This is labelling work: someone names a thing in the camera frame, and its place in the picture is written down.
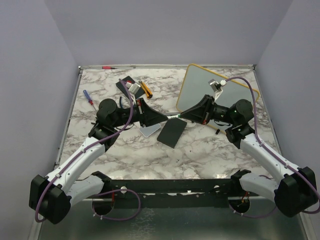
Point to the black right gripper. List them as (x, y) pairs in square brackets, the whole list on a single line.
[(202, 111)]

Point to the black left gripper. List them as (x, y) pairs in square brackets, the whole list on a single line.
[(141, 106)]

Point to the white green whiteboard marker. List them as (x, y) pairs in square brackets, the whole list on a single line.
[(173, 116)]

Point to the yellow framed whiteboard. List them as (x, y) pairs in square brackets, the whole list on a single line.
[(196, 84)]

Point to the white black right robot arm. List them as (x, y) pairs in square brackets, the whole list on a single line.
[(293, 189)]

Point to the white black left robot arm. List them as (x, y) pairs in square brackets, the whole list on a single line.
[(53, 195)]

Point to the white grey rectangular eraser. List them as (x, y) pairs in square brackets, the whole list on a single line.
[(148, 131)]

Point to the yellow black utility knife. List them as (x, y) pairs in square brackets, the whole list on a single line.
[(147, 91)]

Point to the small dark grey foam block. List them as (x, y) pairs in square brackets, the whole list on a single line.
[(122, 87)]

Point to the large dark grey foam block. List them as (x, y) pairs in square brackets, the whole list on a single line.
[(171, 132)]

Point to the blue red screwdriver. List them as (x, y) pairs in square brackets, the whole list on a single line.
[(89, 99)]

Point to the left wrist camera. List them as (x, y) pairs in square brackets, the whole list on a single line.
[(134, 90)]

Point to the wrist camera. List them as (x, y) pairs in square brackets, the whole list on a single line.
[(217, 87), (134, 90)]

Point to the blue handled pliers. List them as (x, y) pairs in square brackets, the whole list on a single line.
[(121, 102)]

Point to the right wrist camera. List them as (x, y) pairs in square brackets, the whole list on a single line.
[(217, 87)]

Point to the red marker on rail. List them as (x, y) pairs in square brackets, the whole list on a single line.
[(108, 67)]

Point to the black front mounting rail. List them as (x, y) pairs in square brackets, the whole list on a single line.
[(172, 193)]

